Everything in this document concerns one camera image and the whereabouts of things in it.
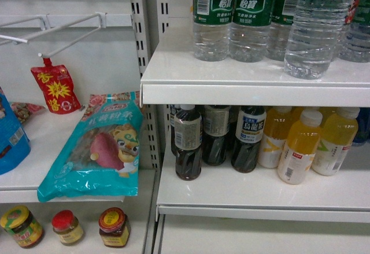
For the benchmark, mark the clear water bottle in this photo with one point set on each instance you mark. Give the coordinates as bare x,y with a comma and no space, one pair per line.
313,37

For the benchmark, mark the white water shelf board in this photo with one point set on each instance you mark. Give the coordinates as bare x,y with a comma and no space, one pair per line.
175,76

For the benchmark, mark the white lower drink shelf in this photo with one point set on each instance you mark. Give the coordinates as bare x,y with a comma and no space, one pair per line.
225,193

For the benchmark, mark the water bottle barcode label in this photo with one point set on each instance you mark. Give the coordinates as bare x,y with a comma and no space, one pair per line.
211,28

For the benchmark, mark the water bottle green label left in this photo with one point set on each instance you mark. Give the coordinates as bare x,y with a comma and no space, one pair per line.
249,29

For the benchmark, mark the white snack shelf board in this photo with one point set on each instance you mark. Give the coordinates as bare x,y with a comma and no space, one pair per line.
48,134

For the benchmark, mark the water bottle rear barcode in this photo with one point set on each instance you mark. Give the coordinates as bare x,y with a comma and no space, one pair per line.
282,20

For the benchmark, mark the water bottle far right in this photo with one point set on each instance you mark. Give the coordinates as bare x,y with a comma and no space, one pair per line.
354,42

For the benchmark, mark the dark oolong tea bottle front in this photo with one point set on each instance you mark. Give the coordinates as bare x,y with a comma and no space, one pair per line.
188,140

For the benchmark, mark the dark oolong tea bottle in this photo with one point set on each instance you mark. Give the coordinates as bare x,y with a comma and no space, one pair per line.
215,130
188,140
248,136

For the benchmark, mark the dark oolong tea bottle middle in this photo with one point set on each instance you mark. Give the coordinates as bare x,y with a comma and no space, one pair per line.
215,130

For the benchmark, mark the dark oolong tea bottle right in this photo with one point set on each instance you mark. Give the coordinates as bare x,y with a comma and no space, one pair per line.
248,136

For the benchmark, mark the yellow juice bottle left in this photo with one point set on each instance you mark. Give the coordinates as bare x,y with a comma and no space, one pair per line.
277,125

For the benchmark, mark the yellow juice bottle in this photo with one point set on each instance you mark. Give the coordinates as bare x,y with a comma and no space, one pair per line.
277,125
336,140
300,147

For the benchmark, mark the teal sweet potato noodle bag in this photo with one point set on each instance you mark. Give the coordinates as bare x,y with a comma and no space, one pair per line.
101,156

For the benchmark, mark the yellow juice bottle front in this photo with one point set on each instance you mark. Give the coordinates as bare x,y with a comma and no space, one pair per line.
300,147

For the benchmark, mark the red sauce pouch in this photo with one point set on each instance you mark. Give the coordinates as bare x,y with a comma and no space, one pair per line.
57,87

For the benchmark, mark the chili sauce jar red lid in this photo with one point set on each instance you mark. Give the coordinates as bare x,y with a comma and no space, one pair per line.
114,227

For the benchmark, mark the yellow juice bottle right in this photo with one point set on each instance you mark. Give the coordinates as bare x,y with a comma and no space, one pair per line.
336,140

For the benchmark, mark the flat pink snack packet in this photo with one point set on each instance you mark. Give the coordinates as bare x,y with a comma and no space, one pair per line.
24,111

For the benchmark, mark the jar with red lid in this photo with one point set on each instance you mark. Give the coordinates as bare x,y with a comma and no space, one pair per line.
67,227

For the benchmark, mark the blue snack bag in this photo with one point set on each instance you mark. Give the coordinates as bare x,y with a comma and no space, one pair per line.
15,145

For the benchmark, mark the jar with yellow lid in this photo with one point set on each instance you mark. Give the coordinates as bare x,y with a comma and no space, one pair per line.
22,226

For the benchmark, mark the white wire peg hook left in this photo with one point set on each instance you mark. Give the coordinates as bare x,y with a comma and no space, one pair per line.
15,28

